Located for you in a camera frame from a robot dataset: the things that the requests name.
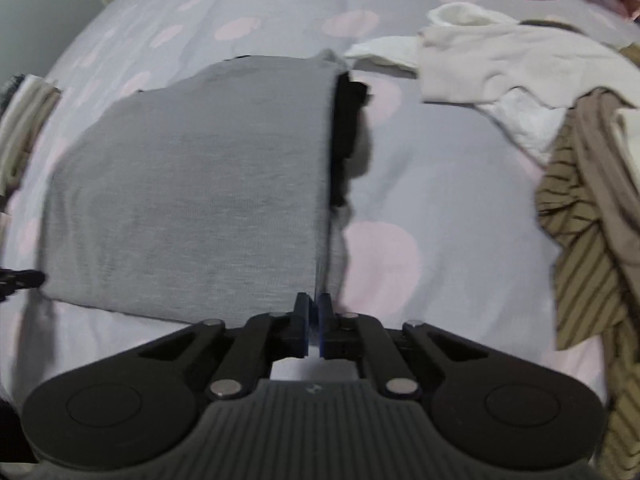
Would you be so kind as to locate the pink dotted grey bed sheet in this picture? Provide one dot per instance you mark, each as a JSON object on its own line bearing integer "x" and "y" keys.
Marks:
{"x": 450, "y": 220}

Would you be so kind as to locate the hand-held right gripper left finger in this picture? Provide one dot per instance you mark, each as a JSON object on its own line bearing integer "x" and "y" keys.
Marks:
{"x": 301, "y": 325}

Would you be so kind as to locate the cream sweatshirt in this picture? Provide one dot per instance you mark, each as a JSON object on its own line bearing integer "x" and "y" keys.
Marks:
{"x": 510, "y": 60}

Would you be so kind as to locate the folded beige striped clothes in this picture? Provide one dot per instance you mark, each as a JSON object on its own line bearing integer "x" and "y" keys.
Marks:
{"x": 27, "y": 125}

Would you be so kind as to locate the white thin garment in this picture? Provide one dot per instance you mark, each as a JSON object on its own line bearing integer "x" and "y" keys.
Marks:
{"x": 525, "y": 117}

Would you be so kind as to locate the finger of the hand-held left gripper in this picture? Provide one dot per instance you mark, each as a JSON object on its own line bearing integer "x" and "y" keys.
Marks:
{"x": 22, "y": 280}

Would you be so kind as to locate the grey shirt with black sleeves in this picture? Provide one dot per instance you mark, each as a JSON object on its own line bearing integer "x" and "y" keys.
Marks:
{"x": 200, "y": 185}

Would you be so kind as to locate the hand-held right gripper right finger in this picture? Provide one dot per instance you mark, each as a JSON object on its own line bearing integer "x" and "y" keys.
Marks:
{"x": 326, "y": 327}

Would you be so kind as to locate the brown striped garment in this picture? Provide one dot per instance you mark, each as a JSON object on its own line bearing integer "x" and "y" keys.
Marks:
{"x": 585, "y": 260}

